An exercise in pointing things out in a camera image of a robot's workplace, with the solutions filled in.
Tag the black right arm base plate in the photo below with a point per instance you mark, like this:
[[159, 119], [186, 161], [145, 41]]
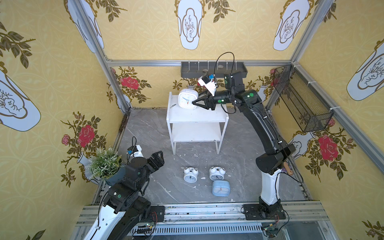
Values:
[[273, 212]]

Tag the aluminium slotted base rail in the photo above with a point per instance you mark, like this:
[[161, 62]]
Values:
[[306, 220]]

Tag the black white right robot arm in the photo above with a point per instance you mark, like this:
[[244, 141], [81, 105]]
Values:
[[277, 150]]

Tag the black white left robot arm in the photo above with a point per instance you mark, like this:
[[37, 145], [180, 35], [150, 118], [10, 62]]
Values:
[[124, 209]]

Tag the white two-tier shelf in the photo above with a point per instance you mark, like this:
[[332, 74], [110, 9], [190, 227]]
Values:
[[198, 125]]

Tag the black wire mesh basket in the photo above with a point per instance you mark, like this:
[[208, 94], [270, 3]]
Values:
[[307, 106]]

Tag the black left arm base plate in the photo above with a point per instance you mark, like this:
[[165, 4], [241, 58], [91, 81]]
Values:
[[156, 214]]

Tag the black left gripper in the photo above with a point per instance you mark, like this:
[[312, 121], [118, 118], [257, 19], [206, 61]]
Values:
[[151, 162]]

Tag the grey wall-mounted tray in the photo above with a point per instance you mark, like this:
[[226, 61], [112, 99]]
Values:
[[196, 69]]

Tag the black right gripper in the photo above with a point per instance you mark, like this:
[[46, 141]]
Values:
[[211, 101]]

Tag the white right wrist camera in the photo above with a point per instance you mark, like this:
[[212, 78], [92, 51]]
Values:
[[209, 82]]

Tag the blue square alarm clock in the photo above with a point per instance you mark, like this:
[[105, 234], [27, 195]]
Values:
[[221, 188]]

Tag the white square alarm clock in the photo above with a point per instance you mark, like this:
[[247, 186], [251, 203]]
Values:
[[186, 98]]

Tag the potted green plant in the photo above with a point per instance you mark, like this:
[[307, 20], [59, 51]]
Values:
[[107, 165]]

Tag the white twin-bell alarm clock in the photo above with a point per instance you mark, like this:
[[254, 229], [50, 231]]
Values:
[[191, 174]]

